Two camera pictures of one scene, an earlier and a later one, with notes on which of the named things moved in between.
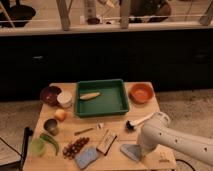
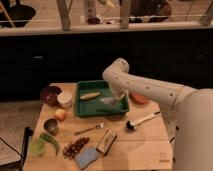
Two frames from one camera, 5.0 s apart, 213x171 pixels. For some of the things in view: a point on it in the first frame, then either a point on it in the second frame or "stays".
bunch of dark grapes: [72, 149] stays
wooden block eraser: [106, 143] stays
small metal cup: [51, 125] stays
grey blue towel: [132, 150] -> [109, 100]
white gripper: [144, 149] -> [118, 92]
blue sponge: [86, 156] stays
